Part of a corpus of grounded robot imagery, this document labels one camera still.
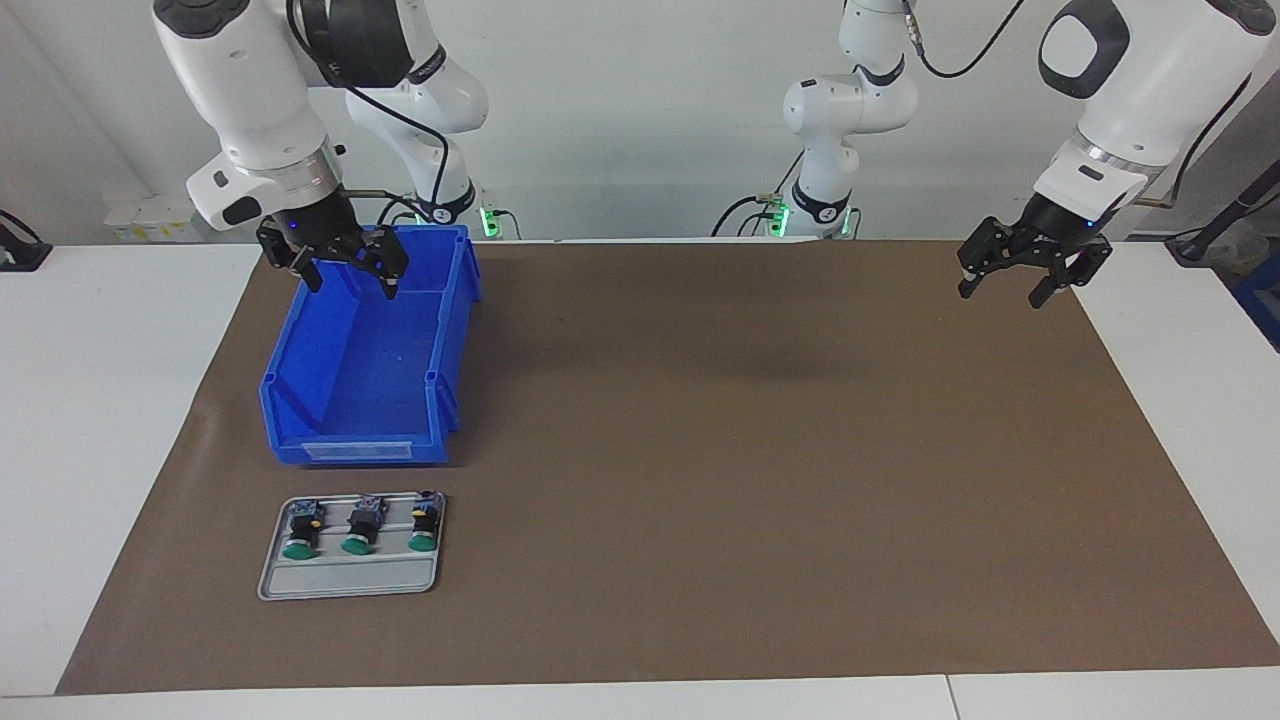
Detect blue crate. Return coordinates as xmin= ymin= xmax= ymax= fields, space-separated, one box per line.
xmin=1232 ymin=250 xmax=1280 ymax=353

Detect black clamp mount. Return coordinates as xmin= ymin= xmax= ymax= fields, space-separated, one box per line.
xmin=0 ymin=210 xmax=53 ymax=273

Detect black stand leg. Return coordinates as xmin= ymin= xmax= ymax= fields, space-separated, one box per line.
xmin=1165 ymin=160 xmax=1280 ymax=266

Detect brown table mat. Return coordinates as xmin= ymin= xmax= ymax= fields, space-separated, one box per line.
xmin=55 ymin=238 xmax=1280 ymax=696

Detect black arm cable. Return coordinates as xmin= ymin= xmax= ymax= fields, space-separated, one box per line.
xmin=903 ymin=0 xmax=1256 ymax=201
xmin=287 ymin=0 xmax=449 ymax=216

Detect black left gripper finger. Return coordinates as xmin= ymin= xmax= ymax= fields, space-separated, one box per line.
xmin=956 ymin=215 xmax=1021 ymax=300
xmin=1028 ymin=238 xmax=1114 ymax=310

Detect grey metal tray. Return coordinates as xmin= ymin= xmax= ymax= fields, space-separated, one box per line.
xmin=257 ymin=491 xmax=448 ymax=602

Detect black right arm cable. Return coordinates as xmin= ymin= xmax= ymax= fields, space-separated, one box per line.
xmin=287 ymin=0 xmax=449 ymax=216

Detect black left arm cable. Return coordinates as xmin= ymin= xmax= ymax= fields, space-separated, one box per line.
xmin=903 ymin=0 xmax=1256 ymax=201

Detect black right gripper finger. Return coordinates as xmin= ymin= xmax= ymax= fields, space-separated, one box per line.
xmin=340 ymin=226 xmax=410 ymax=302
xmin=257 ymin=222 xmax=324 ymax=294

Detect white background boxes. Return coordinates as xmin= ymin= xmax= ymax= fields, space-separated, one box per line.
xmin=103 ymin=193 xmax=196 ymax=243

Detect blue plastic storage bin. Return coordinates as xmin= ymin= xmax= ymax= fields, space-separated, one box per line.
xmin=259 ymin=224 xmax=482 ymax=467

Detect green push button switch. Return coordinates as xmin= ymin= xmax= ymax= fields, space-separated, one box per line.
xmin=280 ymin=499 xmax=326 ymax=561
xmin=407 ymin=491 xmax=444 ymax=553
xmin=340 ymin=494 xmax=389 ymax=556

